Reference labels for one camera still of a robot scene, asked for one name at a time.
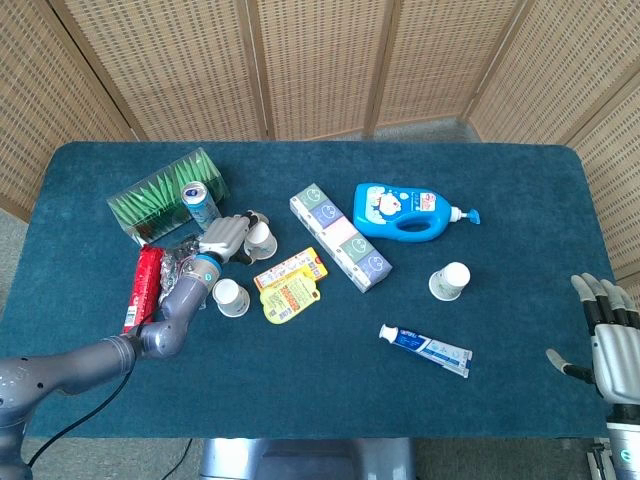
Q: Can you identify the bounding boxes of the blue white toothpaste tube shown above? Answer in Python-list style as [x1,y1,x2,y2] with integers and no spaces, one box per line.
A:
[378,323,474,379]

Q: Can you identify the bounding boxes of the white paper cup blue flowers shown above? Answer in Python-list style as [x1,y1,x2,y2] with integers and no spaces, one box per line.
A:
[211,278,251,319]
[244,222,278,261]

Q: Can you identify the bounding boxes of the light blue drink can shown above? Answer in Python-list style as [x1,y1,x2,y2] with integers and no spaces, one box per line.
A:
[180,181,223,232]

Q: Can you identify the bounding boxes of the yellow snack pouch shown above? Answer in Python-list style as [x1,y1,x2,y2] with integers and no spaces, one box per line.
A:
[259,265,322,326]

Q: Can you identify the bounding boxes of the wicker folding screen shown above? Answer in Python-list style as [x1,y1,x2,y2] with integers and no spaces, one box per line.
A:
[0,0,640,301]

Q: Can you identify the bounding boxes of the white paper cup green flowers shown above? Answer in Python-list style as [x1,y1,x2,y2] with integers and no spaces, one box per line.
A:
[428,261,472,302]

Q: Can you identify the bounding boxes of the dark blue table cloth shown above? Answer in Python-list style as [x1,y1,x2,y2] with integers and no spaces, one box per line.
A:
[0,141,629,440]

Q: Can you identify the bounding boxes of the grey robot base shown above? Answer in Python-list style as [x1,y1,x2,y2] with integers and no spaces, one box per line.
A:
[199,438,416,480]

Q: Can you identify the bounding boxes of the thin black floor cable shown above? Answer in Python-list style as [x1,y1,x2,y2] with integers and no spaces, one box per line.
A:
[169,438,194,471]

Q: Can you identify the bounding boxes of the red snack package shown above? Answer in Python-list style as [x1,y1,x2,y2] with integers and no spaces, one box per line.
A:
[123,244,165,335]

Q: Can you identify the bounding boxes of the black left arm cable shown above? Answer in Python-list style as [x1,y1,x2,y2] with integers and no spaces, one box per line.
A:
[24,324,147,467]

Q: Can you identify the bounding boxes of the clear box green sachets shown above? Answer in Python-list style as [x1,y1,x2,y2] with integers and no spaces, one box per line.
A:
[106,146,232,246]

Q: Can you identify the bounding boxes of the pastel tissue multipack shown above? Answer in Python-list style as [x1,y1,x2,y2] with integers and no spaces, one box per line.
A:
[289,182,393,294]

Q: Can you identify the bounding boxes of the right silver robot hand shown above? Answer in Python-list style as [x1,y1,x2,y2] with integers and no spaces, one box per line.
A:
[545,272,640,407]

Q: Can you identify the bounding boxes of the flat yellow cardboard box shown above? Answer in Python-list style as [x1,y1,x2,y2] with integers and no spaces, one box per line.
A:
[253,246,330,291]

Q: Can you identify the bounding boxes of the crumpled clear plastic bag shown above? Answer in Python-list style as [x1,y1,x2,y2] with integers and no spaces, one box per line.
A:
[158,234,209,307]

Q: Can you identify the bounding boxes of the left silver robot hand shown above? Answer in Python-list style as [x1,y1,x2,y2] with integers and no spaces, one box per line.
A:
[198,210,271,266]

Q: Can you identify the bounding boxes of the blue detergent bottle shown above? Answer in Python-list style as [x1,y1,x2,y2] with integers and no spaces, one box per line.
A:
[352,182,482,244]

